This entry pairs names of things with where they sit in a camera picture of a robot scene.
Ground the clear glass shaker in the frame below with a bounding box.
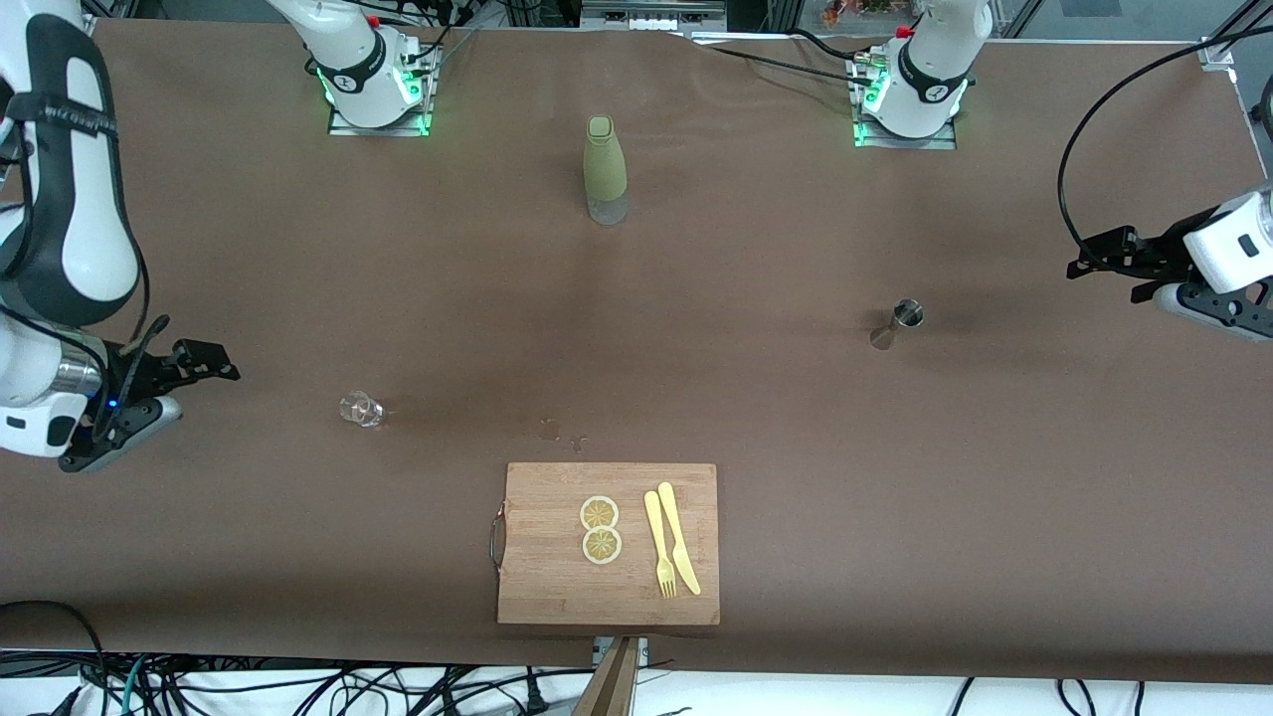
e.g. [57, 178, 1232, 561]
[338, 390, 387, 430]

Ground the steel measuring cup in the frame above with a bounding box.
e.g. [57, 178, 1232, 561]
[869, 298, 926, 351]

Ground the brown table cover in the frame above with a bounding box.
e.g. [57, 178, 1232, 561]
[0, 18, 1273, 687]

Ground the wooden cutting board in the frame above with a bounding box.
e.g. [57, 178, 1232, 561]
[489, 462, 721, 627]

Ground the green bottle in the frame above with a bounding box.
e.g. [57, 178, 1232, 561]
[583, 114, 630, 227]

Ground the yellow plastic fork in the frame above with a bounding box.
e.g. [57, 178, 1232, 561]
[643, 490, 678, 600]

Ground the yellow plastic knife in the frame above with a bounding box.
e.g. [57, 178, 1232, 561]
[657, 481, 702, 597]

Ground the grey metal box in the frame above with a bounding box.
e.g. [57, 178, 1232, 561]
[581, 0, 728, 32]

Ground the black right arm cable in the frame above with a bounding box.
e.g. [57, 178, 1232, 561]
[99, 244, 172, 439]

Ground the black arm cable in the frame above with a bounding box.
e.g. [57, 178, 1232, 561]
[1056, 25, 1273, 262]
[99, 244, 172, 439]

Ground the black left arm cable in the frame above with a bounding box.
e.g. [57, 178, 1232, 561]
[1056, 25, 1273, 262]

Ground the aluminium frame profile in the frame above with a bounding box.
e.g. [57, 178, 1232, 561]
[1196, 0, 1273, 73]

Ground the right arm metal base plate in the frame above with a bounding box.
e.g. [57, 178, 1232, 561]
[327, 38, 436, 139]

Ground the teal cable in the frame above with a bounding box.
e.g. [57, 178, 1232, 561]
[117, 656, 152, 716]

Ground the black cable on table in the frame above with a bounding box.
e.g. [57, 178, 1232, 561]
[686, 28, 876, 90]

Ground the small metal bracket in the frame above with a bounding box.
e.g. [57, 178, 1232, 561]
[593, 636, 650, 669]

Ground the brown wooden post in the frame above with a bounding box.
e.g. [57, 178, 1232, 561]
[574, 636, 641, 716]

